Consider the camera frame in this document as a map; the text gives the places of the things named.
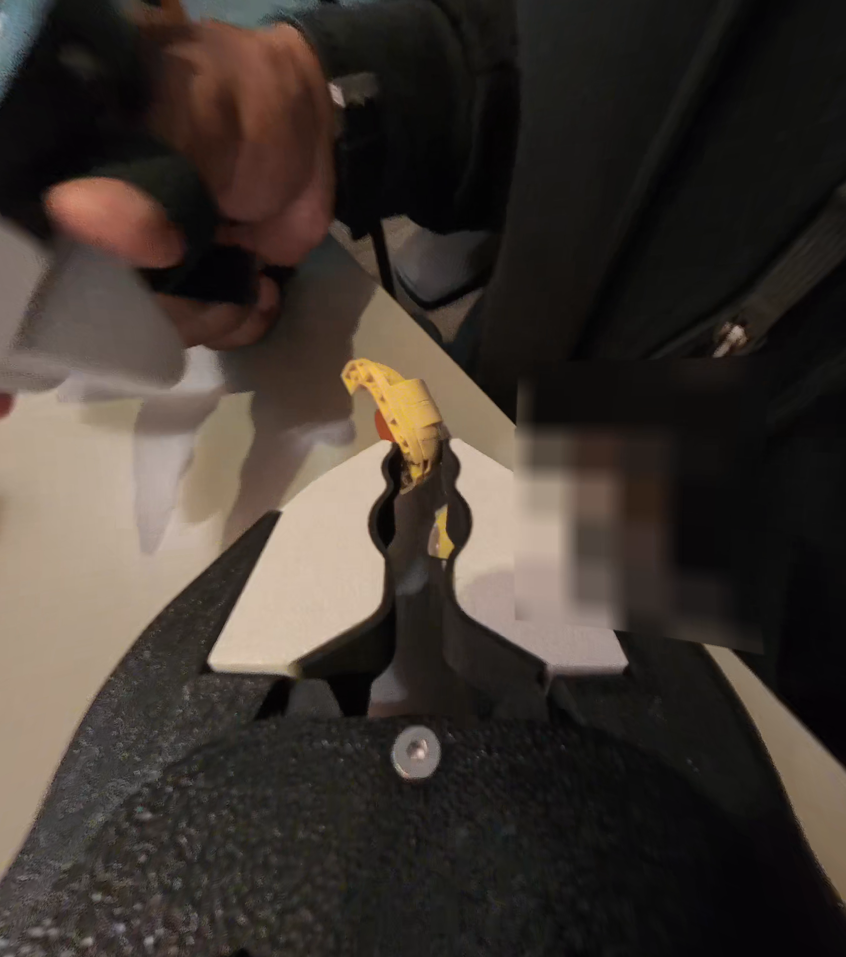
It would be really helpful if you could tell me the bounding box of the grey desk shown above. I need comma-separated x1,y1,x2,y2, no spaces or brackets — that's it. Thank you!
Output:
0,224,846,957

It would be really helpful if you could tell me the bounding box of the person's black jacket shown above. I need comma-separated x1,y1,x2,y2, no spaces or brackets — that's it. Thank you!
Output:
460,0,846,819

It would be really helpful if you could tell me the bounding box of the wrist watch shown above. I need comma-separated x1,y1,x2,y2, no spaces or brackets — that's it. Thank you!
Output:
327,73,380,109

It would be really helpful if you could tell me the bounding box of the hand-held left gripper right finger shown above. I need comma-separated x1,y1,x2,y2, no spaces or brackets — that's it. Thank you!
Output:
440,440,631,674

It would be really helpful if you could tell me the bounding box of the tan arch brick assembly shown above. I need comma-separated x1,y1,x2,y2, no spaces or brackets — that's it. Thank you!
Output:
340,359,458,562

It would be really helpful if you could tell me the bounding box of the person's right forearm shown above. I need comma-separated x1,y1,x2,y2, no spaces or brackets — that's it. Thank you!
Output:
296,0,521,234

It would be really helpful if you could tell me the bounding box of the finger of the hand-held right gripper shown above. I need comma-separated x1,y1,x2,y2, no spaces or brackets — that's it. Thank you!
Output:
0,187,198,558
217,243,377,524

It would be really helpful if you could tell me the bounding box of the person's right hand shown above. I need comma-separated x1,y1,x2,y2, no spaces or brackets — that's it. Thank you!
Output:
45,21,340,352

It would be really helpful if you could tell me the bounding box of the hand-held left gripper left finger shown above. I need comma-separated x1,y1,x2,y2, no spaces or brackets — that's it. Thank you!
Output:
207,440,403,674

